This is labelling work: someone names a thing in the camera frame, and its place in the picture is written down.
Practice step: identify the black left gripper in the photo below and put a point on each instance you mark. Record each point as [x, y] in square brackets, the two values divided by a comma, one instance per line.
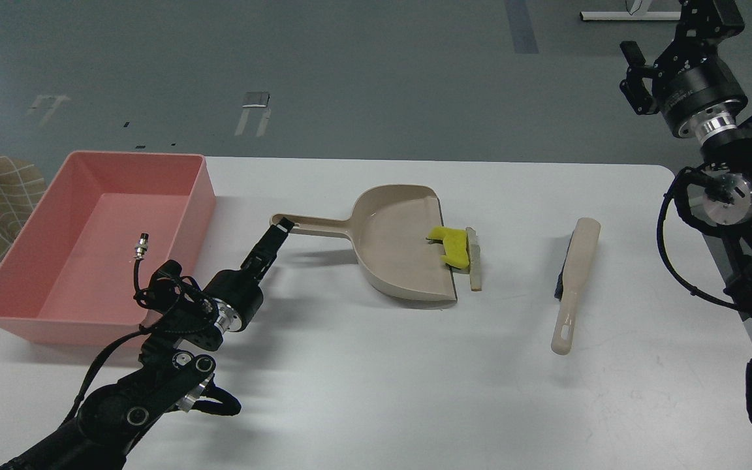
[237, 293]

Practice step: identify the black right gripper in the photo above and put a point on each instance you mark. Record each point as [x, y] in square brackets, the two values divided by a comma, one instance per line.
[688, 77]

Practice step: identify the beige plastic dustpan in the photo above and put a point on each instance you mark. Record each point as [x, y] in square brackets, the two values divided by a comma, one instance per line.
[388, 228]

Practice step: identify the yellow sponge piece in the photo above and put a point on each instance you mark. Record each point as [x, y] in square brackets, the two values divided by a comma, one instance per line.
[455, 243]

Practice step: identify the toast bread slice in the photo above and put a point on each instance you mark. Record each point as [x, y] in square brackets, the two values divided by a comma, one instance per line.
[474, 254]

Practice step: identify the beige hand brush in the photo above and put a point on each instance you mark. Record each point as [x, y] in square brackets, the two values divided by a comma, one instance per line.
[573, 278]

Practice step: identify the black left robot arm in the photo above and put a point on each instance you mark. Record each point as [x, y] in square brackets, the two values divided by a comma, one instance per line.
[177, 369]

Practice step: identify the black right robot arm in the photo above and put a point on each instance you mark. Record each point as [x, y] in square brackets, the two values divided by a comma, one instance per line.
[715, 198]

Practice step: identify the pink plastic bin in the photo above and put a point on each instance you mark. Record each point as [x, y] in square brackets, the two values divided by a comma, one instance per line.
[68, 277]

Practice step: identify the white stand base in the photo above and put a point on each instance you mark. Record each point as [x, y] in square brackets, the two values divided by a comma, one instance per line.
[647, 16]

